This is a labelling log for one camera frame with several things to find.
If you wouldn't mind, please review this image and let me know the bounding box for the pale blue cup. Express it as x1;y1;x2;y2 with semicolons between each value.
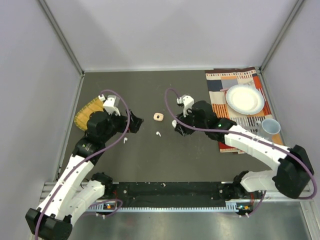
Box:
260;118;281;140

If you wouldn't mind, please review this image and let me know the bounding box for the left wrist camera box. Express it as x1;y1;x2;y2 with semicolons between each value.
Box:
98;94;121;116

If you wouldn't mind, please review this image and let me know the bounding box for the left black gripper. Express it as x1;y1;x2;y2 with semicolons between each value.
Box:
100;108;143;142

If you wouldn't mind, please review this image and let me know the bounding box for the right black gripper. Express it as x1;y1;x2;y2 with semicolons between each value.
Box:
175;106;208;137

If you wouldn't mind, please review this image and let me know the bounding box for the pink earbud charging case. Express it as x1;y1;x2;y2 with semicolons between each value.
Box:
153;112;164;122

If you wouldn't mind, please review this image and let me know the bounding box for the white paper plate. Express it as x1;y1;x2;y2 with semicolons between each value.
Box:
225;84;265;115

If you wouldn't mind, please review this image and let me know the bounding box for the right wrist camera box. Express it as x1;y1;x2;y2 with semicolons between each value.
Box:
176;94;195;118

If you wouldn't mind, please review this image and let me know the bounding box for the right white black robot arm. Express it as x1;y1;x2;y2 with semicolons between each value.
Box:
172;95;317;199

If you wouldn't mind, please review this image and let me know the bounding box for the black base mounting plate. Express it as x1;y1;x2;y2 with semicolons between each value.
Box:
106;181;240;208

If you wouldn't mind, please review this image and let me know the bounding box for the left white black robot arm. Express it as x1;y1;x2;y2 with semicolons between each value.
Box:
25;111;144;240

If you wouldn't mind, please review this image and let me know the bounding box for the white earbud charging case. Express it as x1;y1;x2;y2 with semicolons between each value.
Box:
172;120;177;128

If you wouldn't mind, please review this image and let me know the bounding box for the aluminium front rail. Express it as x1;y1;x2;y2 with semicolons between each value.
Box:
39;182;303;203

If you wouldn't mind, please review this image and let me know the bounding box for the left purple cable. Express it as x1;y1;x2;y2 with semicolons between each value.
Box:
34;89;131;240

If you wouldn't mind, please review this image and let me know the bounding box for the patterned orange placemat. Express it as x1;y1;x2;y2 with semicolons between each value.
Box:
204;66;285;154

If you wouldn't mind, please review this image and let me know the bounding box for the yellow woven mat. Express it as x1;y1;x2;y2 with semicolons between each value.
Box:
73;97;103;132

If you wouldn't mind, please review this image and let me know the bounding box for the grey slotted cable duct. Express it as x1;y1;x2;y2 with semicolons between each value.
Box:
84;201;241;213

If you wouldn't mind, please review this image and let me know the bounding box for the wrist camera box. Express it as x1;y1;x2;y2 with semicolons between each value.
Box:
98;94;121;116
176;94;195;118

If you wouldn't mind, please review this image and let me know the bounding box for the pink handled fork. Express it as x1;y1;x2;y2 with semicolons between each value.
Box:
246;119;261;130

